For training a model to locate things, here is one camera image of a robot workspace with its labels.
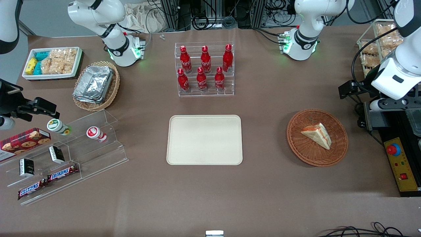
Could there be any green lid yogurt cup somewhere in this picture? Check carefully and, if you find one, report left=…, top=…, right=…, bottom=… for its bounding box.
left=47, top=118, right=72, bottom=136

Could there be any aluminium profile frame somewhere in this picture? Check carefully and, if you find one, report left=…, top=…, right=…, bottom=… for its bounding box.
left=160, top=0, right=263, bottom=32

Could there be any white cloth bag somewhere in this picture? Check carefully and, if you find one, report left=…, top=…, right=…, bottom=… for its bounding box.
left=123, top=3, right=165, bottom=33

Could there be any red tartan cookie box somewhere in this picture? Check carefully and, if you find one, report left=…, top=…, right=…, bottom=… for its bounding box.
left=0, top=128, right=51, bottom=162

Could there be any Snickers chocolate bar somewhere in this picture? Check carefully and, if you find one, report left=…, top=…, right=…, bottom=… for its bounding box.
left=18, top=179, right=48, bottom=200
left=47, top=164, right=79, bottom=183

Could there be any white rectangular snack tray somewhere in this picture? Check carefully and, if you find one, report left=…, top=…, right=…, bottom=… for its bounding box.
left=22, top=47, right=83, bottom=80

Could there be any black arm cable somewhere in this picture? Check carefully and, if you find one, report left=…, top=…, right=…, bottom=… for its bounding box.
left=351, top=28, right=400, bottom=88

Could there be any red lid yogurt cup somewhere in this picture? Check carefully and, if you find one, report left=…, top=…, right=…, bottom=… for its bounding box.
left=87, top=126, right=108, bottom=143

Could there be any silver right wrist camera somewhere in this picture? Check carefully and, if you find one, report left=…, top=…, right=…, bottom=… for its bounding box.
left=0, top=117, right=15, bottom=131

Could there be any black yellow control box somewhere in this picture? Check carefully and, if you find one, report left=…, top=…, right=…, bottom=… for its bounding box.
left=378, top=109, right=421, bottom=198

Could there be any clear bag of rice crackers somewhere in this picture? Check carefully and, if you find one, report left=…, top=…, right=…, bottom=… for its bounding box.
left=41, top=49, right=78, bottom=75

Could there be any black floor cable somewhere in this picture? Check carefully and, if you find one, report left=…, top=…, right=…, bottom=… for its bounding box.
left=317, top=222, right=418, bottom=237

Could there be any white wire basket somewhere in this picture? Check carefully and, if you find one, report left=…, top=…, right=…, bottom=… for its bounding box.
left=357, top=19, right=406, bottom=78

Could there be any round brown wicker basket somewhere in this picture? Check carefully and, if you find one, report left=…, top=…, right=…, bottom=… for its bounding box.
left=286, top=109, right=348, bottom=167

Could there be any small black white box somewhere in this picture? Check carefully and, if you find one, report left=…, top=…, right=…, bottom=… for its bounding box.
left=19, top=158, right=35, bottom=177
left=49, top=146, right=65, bottom=164

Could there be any clear acrylic bottle rack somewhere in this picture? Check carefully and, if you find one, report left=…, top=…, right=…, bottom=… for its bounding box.
left=174, top=42, right=235, bottom=97

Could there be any aluminium foil tray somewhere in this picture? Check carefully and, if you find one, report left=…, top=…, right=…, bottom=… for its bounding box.
left=73, top=65, right=114, bottom=104

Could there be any triangular sandwich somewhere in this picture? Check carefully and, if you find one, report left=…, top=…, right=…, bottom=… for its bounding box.
left=301, top=123, right=331, bottom=150

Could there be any oval tan wicker basket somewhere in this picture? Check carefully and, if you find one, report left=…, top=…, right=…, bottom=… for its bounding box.
left=72, top=61, right=120, bottom=112

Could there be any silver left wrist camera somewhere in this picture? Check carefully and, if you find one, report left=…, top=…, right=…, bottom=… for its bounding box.
left=369, top=98, right=412, bottom=112

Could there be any yellow snack packet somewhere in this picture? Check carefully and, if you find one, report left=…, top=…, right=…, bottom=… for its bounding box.
left=26, top=58, right=38, bottom=75

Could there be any clear acrylic stepped shelf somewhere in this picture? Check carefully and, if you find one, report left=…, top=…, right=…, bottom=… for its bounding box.
left=0, top=109, right=129, bottom=206

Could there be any red emergency stop button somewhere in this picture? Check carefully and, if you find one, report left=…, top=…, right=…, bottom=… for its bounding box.
left=387, top=143, right=402, bottom=157

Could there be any red Coca-Cola bottle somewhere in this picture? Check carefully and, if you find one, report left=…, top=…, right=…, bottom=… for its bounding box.
left=214, top=66, right=225, bottom=92
left=200, top=46, right=212, bottom=73
left=178, top=68, right=190, bottom=93
left=180, top=45, right=192, bottom=73
left=222, top=44, right=234, bottom=72
left=196, top=67, right=208, bottom=92

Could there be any cream plastic tray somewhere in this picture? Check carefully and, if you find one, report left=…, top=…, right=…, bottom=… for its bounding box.
left=166, top=115, right=243, bottom=165

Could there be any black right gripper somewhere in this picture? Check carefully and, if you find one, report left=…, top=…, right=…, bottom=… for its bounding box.
left=0, top=79, right=61, bottom=120

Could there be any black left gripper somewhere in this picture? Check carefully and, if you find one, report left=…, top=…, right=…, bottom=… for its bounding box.
left=339, top=64, right=384, bottom=99

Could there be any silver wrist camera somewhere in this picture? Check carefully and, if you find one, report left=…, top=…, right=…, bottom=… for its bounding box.
left=369, top=98, right=412, bottom=112
left=0, top=117, right=15, bottom=131

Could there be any bagged bread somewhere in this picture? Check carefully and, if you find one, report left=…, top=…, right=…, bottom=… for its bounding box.
left=361, top=43, right=379, bottom=56
left=377, top=24, right=402, bottom=50
left=361, top=55, right=379, bottom=68

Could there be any grey metal bracket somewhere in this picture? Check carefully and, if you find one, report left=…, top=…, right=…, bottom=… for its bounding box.
left=363, top=101, right=392, bottom=132

